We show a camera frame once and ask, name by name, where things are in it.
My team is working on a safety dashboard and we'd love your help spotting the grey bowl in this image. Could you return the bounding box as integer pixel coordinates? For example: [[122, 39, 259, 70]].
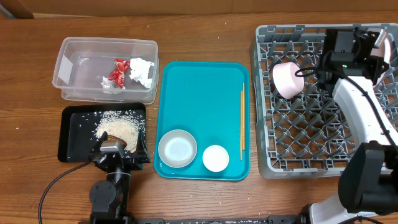
[[157, 129, 198, 168]]

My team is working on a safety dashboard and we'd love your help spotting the white rice pile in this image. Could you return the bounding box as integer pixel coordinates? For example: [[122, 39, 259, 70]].
[[93, 110, 145, 153]]

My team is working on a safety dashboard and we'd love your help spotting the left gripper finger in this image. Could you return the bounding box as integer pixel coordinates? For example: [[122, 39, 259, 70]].
[[90, 131, 108, 154], [136, 130, 150, 163]]

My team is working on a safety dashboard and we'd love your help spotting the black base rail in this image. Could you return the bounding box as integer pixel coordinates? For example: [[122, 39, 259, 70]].
[[79, 215, 311, 224]]

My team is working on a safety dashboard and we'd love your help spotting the white napkin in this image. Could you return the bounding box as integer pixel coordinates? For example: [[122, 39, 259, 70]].
[[129, 58, 154, 89]]

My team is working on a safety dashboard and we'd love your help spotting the grey dishwasher rack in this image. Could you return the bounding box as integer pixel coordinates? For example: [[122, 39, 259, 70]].
[[249, 22, 398, 180]]

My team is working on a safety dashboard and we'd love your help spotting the wooden chopstick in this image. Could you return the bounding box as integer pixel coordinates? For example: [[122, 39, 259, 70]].
[[239, 90, 243, 160], [241, 82, 245, 151]]

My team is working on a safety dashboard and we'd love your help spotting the teal serving tray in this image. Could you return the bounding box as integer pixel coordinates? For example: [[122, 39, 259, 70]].
[[154, 61, 251, 181]]

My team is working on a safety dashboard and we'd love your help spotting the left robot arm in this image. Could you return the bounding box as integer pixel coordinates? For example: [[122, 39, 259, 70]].
[[89, 131, 150, 223]]

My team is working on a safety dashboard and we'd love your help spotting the pink plate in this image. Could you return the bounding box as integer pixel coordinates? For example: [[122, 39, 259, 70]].
[[371, 29, 393, 88]]

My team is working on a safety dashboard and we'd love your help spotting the black rectangular tray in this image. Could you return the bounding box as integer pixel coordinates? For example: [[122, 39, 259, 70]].
[[57, 103, 146, 162]]

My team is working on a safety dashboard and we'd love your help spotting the small white dish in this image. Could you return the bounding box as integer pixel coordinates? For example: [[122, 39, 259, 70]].
[[202, 145, 229, 172]]

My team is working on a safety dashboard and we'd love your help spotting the red snack wrapper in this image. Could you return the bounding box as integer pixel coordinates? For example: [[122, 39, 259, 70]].
[[108, 58, 130, 88]]

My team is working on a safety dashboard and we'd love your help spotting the clear plastic storage bin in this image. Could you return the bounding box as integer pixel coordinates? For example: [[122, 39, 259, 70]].
[[52, 37, 159, 105]]

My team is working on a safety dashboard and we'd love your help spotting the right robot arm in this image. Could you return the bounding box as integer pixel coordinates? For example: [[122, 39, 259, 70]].
[[301, 27, 397, 223]]

